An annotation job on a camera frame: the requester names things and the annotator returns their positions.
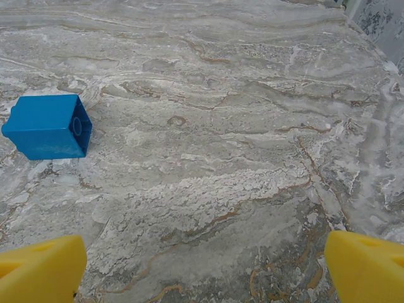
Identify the blue plastic toy block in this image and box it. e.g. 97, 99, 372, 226
1, 93, 93, 161

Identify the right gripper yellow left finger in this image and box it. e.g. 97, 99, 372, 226
0, 235, 88, 303

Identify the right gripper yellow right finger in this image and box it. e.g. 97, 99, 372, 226
324, 230, 404, 303

